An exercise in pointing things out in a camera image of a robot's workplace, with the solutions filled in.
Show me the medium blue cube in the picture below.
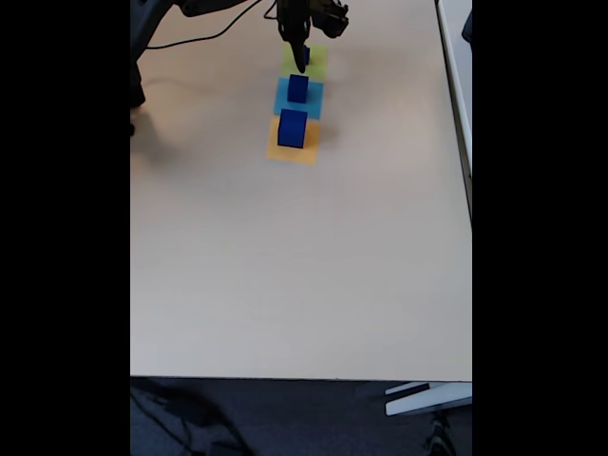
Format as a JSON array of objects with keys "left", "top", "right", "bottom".
[{"left": 286, "top": 74, "right": 310, "bottom": 105}]

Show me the green paper square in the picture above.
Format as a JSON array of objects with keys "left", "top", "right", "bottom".
[{"left": 279, "top": 43, "right": 329, "bottom": 80}]

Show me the light blue paper square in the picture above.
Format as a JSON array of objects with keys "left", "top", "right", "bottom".
[{"left": 273, "top": 75, "right": 326, "bottom": 120}]

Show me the orange paper square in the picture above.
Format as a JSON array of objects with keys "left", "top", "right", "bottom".
[{"left": 265, "top": 117, "right": 320, "bottom": 166}]

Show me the large blue cube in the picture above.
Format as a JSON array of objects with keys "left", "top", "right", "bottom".
[{"left": 276, "top": 108, "right": 308, "bottom": 148}]

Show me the white adjacent table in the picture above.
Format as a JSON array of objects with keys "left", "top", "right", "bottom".
[{"left": 435, "top": 0, "right": 473, "bottom": 219}]

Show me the white table foot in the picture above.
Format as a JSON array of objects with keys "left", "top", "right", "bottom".
[{"left": 384, "top": 381, "right": 473, "bottom": 417}]

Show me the black camera box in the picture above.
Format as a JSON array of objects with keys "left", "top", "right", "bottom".
[{"left": 309, "top": 0, "right": 351, "bottom": 40}]

